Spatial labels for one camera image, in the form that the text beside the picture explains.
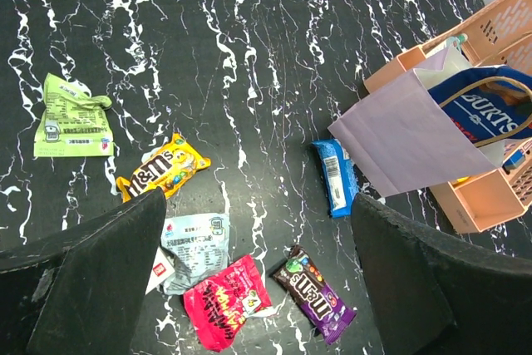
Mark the blue oreo snack pack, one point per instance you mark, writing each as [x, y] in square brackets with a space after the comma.
[339, 176]

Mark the grey snack packet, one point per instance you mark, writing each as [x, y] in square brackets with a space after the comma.
[199, 245]

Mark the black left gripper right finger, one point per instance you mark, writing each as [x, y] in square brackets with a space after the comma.
[432, 293]

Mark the lilac paper bag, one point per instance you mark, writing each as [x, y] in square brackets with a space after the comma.
[402, 140]

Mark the blue grey stamp block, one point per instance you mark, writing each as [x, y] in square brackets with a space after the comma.
[514, 162]

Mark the white blue blister pack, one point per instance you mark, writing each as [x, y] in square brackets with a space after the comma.
[455, 41]

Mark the red himalaya snack packet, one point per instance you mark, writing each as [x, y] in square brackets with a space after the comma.
[219, 306]

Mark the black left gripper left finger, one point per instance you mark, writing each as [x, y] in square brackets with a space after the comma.
[80, 291]

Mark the green snack packet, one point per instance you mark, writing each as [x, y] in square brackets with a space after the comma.
[73, 123]

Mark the white cardboard box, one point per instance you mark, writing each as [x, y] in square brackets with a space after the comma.
[162, 269]

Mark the blue burts chips bag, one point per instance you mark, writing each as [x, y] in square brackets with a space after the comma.
[487, 102]

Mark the yellow m&m's bag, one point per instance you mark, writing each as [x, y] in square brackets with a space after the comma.
[169, 168]

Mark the peach plastic desk organizer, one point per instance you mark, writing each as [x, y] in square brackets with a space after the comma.
[500, 33]

